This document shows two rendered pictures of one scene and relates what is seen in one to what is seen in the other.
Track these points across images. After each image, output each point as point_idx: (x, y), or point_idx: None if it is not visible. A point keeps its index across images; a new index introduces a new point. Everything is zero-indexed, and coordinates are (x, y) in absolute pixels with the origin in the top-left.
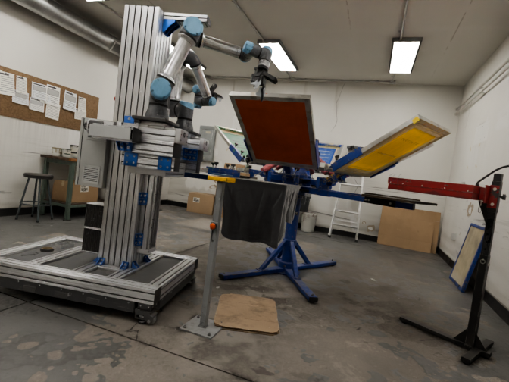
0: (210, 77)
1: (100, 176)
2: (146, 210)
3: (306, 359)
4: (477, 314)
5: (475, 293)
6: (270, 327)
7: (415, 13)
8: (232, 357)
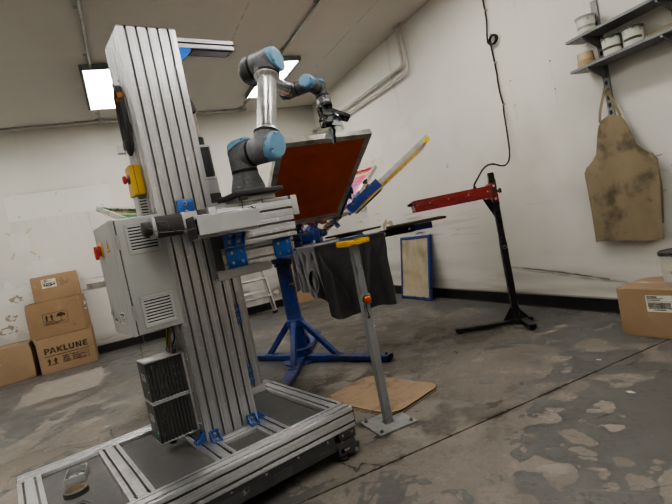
0: None
1: (175, 305)
2: (243, 329)
3: (488, 382)
4: (515, 291)
5: (507, 275)
6: (425, 386)
7: (306, 30)
8: (460, 414)
